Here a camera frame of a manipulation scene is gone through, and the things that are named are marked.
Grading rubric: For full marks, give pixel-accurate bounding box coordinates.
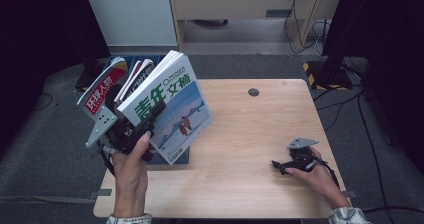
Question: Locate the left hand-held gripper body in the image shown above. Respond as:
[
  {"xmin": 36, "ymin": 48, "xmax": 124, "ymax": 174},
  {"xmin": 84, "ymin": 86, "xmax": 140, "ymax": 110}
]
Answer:
[{"xmin": 84, "ymin": 105, "xmax": 155, "ymax": 155}]

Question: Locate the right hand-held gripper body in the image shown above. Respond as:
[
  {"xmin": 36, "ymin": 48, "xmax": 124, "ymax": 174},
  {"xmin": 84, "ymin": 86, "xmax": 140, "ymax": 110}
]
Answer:
[{"xmin": 287, "ymin": 137, "xmax": 321, "ymax": 172}]

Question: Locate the snowy cover magazine green title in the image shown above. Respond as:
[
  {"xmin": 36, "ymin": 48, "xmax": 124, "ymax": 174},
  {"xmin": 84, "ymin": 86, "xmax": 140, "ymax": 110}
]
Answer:
[{"xmin": 117, "ymin": 49, "xmax": 215, "ymax": 166}]

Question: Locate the dark blue cover magazine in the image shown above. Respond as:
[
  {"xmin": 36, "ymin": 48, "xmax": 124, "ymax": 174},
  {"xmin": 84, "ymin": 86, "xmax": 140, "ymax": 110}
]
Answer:
[{"xmin": 119, "ymin": 58, "xmax": 156, "ymax": 107}]

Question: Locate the brown cover magazine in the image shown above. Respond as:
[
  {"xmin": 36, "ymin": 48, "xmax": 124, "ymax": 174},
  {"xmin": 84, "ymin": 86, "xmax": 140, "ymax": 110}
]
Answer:
[{"xmin": 114, "ymin": 59, "xmax": 143, "ymax": 103}]

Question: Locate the portrait cover magazine red title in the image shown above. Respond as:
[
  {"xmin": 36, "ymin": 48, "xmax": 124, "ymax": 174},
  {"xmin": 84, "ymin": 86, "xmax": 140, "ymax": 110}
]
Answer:
[{"xmin": 76, "ymin": 56, "xmax": 129, "ymax": 122}]

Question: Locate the blue plastic file rack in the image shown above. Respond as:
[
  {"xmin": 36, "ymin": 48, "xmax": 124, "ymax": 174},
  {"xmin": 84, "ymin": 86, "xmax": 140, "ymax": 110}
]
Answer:
[{"xmin": 104, "ymin": 54, "xmax": 192, "ymax": 166}]

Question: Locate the person's right hand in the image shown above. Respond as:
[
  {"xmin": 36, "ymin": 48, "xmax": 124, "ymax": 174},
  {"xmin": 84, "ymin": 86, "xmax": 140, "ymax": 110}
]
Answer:
[{"xmin": 285, "ymin": 147, "xmax": 351, "ymax": 210}]

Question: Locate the person's left hand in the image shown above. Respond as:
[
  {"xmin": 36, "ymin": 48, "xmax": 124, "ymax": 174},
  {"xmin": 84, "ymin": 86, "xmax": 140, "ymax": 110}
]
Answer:
[{"xmin": 111, "ymin": 132, "xmax": 152, "ymax": 192}]

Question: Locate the black stand with striped base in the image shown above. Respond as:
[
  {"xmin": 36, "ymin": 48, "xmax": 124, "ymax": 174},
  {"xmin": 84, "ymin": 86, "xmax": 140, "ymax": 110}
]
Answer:
[
  {"xmin": 73, "ymin": 58, "xmax": 108, "ymax": 93},
  {"xmin": 302, "ymin": 50, "xmax": 354, "ymax": 92}
]

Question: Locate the white cabinet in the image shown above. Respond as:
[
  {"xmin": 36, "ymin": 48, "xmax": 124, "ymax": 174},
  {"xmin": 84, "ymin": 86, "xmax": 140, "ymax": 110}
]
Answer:
[{"xmin": 82, "ymin": 0, "xmax": 179, "ymax": 48}]

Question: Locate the dark curtain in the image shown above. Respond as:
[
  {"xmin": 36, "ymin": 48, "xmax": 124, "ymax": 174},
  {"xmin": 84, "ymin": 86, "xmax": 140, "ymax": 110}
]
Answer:
[
  {"xmin": 0, "ymin": 0, "xmax": 112, "ymax": 152},
  {"xmin": 321, "ymin": 0, "xmax": 424, "ymax": 167}
]

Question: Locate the light wooden desk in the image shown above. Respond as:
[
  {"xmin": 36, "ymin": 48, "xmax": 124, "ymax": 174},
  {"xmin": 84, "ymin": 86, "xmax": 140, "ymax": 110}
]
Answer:
[{"xmin": 166, "ymin": 0, "xmax": 344, "ymax": 52}]

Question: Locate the left hand-held gripper cable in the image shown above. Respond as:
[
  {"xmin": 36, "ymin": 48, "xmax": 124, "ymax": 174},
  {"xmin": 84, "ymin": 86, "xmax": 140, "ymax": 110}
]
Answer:
[{"xmin": 96, "ymin": 140, "xmax": 116, "ymax": 177}]

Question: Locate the hand-held gripper cable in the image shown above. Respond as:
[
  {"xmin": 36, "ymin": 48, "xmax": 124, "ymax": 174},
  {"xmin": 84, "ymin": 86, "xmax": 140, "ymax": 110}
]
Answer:
[
  {"xmin": 96, "ymin": 140, "xmax": 116, "ymax": 177},
  {"xmin": 321, "ymin": 162, "xmax": 341, "ymax": 190}
]

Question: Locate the right hand-held gripper cable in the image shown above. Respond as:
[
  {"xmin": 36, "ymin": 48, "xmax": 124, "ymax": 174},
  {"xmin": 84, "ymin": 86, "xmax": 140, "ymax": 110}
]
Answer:
[{"xmin": 321, "ymin": 162, "xmax": 341, "ymax": 190}]

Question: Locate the long black floor cable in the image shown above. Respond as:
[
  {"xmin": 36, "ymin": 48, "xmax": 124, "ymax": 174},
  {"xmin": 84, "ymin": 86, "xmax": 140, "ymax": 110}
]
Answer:
[{"xmin": 356, "ymin": 90, "xmax": 391, "ymax": 224}]

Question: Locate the thin looped cable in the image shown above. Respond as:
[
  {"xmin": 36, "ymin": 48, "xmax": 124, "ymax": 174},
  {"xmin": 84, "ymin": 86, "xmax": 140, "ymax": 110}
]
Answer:
[{"xmin": 310, "ymin": 18, "xmax": 332, "ymax": 57}]

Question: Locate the black hanging cable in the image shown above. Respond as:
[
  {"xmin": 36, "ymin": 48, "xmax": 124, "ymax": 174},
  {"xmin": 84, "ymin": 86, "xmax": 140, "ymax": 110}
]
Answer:
[{"xmin": 283, "ymin": 0, "xmax": 306, "ymax": 54}]

